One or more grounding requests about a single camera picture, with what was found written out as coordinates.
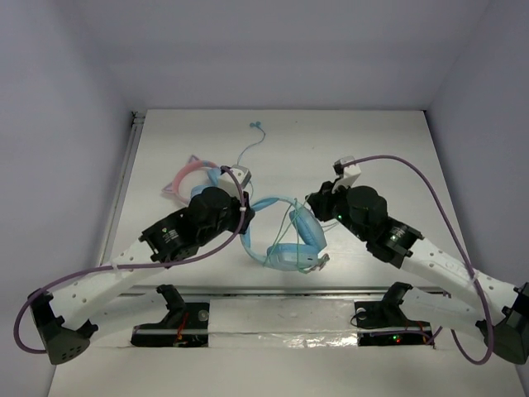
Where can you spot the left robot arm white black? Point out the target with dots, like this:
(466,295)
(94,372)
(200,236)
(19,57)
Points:
(71,313)

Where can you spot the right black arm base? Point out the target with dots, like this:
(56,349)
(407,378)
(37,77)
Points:
(383,324)

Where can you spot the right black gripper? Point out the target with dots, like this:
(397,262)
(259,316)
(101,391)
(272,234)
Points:
(322,199)

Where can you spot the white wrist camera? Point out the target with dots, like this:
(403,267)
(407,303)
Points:
(227,176)
(347,172)

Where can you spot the light blue headphones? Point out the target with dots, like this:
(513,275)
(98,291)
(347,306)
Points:
(304,255)

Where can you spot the pink blue cat-ear headphones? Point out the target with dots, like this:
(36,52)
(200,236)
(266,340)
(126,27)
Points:
(192,179)

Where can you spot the aluminium rail front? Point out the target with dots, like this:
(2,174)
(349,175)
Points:
(301,291)

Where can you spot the aluminium rail left side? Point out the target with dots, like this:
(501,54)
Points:
(137,121)

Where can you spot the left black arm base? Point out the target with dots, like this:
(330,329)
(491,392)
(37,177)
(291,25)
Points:
(184,324)

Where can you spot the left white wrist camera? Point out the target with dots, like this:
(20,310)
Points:
(227,176)

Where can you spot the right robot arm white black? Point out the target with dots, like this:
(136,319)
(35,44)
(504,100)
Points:
(477,304)

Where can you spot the aluminium rail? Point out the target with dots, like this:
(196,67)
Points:
(137,121)
(301,291)

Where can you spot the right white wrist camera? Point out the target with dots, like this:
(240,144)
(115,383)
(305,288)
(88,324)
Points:
(347,172)

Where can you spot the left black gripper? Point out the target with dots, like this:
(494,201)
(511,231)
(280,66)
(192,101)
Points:
(245,211)

